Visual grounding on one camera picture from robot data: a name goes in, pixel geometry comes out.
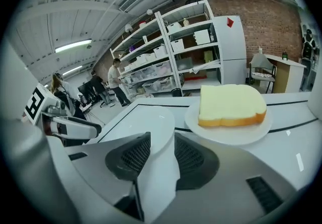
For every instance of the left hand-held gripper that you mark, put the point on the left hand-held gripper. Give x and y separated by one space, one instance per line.
35 103

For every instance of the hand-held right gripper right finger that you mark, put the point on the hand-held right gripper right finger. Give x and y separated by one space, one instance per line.
226 180

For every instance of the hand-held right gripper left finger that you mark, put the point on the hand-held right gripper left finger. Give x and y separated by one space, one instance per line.
95 167

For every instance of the pale pink plate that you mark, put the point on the pale pink plate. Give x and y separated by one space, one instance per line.
226 136

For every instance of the white plate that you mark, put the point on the white plate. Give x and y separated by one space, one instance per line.
156 127

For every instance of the ceiling tube light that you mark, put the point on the ceiling tube light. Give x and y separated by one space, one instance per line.
73 46
72 70

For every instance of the yellow bread slice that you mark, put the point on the yellow bread slice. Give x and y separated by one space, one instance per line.
231 102

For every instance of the white table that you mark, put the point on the white table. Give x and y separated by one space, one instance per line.
284 112

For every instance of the clear storage bin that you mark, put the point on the clear storage bin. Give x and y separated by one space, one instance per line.
163 68
161 84

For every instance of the white shelf bin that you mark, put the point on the white shelf bin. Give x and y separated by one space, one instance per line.
177 45
160 51
174 27

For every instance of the wooden counter with white top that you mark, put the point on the wooden counter with white top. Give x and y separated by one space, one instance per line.
284 77

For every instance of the white shelving unit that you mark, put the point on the white shelving unit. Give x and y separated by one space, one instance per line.
168 49

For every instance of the grey armchair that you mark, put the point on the grey armchair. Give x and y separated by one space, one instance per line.
259 60

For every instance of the yellow-green box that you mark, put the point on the yellow-green box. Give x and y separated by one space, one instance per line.
208 57

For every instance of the white refrigerator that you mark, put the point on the white refrigerator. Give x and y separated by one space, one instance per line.
231 46

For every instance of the white square box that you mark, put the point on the white square box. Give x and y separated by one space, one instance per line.
202 37

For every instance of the black and white mannequin robot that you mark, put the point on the black and white mannequin robot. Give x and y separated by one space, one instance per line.
308 49

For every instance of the small red flag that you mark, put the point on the small red flag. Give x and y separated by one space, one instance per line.
230 22

